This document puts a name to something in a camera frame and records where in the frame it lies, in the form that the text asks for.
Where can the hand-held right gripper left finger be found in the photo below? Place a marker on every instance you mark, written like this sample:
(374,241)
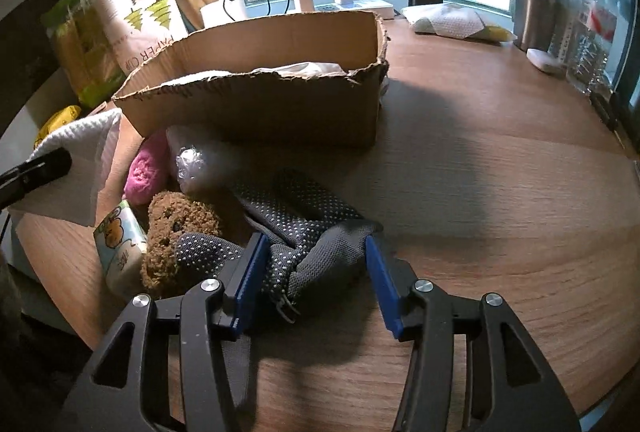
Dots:
(253,273)

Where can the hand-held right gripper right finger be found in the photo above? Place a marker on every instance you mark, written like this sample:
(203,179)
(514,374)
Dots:
(381,279)

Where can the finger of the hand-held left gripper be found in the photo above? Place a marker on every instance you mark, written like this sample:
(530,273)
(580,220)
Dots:
(37,172)

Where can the grey dotted fabric bag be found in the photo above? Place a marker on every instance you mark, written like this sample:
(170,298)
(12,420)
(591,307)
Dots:
(305,242)

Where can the cardboard box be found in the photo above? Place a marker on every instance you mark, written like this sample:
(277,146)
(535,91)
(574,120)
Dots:
(260,87)

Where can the white paper towel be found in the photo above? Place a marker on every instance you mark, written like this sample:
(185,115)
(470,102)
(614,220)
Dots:
(75,162)

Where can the yellow packet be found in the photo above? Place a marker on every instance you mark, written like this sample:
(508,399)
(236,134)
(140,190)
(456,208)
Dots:
(55,125)

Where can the brown teddy bear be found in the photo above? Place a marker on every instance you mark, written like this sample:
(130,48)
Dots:
(172,237)

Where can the pink knitted item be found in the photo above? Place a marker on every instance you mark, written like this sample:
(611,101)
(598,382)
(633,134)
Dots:
(146,170)

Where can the cartoon print tissue pack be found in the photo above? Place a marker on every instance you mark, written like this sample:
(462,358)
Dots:
(120,244)

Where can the clear plastic bag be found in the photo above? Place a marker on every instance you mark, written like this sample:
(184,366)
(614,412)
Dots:
(200,160)

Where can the green yellow snack package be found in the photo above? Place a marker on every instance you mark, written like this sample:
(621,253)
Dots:
(75,42)

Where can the paper cup package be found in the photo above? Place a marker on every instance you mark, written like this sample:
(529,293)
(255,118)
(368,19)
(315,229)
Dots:
(142,20)

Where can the white power strip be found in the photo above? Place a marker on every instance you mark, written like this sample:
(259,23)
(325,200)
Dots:
(362,7)

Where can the white earbuds case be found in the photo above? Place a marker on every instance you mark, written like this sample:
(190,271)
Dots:
(546,61)

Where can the stainless steel tumbler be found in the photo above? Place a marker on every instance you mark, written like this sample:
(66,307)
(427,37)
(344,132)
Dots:
(535,5)

